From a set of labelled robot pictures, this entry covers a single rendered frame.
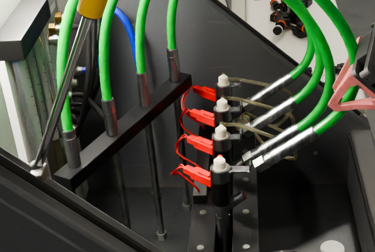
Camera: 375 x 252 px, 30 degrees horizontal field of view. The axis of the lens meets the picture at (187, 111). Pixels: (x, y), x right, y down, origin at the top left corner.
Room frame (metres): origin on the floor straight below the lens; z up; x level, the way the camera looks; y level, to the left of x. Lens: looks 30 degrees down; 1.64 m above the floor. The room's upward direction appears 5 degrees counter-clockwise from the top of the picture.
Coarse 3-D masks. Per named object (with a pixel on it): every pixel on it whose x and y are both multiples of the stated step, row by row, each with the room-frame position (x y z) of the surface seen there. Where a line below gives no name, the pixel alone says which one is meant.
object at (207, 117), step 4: (192, 112) 0.98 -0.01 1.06; (196, 112) 0.98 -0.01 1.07; (200, 112) 0.97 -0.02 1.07; (204, 112) 0.97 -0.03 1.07; (208, 112) 0.97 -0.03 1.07; (192, 116) 0.98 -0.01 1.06; (196, 116) 0.97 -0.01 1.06; (200, 116) 0.96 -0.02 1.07; (204, 116) 0.96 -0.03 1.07; (208, 116) 0.96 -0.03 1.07; (212, 116) 0.95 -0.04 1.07; (200, 120) 0.96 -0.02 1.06; (204, 120) 0.96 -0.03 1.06; (208, 120) 0.95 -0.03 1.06; (212, 120) 0.95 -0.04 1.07; (208, 124) 0.95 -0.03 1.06; (212, 124) 0.95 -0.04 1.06
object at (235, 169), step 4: (232, 168) 0.78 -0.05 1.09; (236, 168) 0.78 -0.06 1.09; (240, 168) 0.78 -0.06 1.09; (244, 168) 0.78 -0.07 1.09; (248, 168) 0.78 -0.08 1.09; (228, 172) 0.77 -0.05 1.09; (232, 172) 0.77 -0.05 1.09; (236, 172) 0.77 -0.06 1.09; (240, 172) 0.77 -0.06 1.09; (244, 172) 0.77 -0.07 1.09; (248, 172) 0.77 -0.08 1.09
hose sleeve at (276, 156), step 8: (312, 128) 0.76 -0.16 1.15; (296, 136) 0.77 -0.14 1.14; (304, 136) 0.76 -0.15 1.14; (312, 136) 0.76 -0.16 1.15; (280, 144) 0.77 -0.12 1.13; (288, 144) 0.76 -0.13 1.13; (296, 144) 0.76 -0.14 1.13; (304, 144) 0.76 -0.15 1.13; (272, 152) 0.77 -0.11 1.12; (280, 152) 0.76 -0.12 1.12; (288, 152) 0.76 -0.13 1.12; (264, 160) 0.77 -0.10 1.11; (272, 160) 0.76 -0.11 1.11; (280, 160) 0.76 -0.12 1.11
